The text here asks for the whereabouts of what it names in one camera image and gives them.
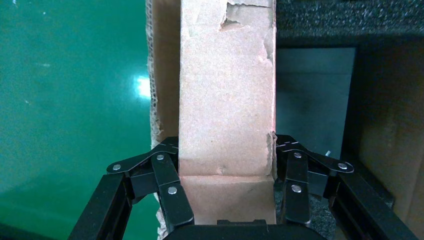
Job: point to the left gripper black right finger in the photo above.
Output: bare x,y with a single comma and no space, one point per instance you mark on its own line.
364,212

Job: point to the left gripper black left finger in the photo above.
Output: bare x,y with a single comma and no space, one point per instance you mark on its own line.
109,205

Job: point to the big open cardboard box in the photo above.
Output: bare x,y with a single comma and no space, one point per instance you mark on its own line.
165,66

